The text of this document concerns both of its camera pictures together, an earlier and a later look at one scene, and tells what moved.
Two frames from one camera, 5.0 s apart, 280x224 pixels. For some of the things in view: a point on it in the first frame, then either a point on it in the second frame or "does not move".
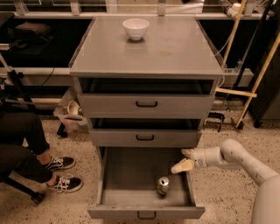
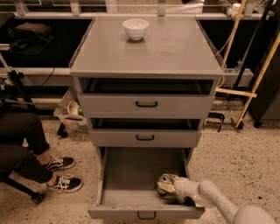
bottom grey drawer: x=137 y=183 does not move
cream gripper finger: x=185 y=164 → x=167 y=186
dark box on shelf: x=38 y=29 does not move
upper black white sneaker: x=60 y=163 does not move
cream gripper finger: x=187 y=151 → x=173 y=177
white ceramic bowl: x=136 y=28 does not move
